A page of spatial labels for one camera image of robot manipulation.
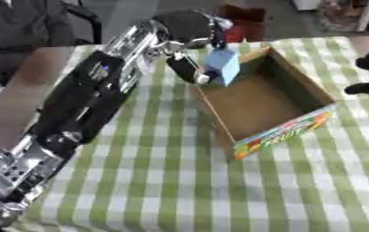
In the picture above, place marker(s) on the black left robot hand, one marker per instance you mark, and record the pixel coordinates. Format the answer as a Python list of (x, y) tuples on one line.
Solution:
[(188, 28)]

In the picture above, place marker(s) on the light blue block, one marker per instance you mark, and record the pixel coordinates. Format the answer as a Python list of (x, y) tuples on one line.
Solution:
[(224, 65)]

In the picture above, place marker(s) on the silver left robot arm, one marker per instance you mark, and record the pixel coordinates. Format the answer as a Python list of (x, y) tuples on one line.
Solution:
[(81, 99)]

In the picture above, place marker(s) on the open cardboard box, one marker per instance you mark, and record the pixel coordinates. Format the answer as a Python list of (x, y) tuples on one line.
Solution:
[(266, 102)]

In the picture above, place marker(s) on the red and brown bag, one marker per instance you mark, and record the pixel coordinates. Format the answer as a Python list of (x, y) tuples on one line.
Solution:
[(243, 22)]

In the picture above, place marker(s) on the black chair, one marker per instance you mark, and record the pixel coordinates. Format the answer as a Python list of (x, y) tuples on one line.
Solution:
[(31, 30)]

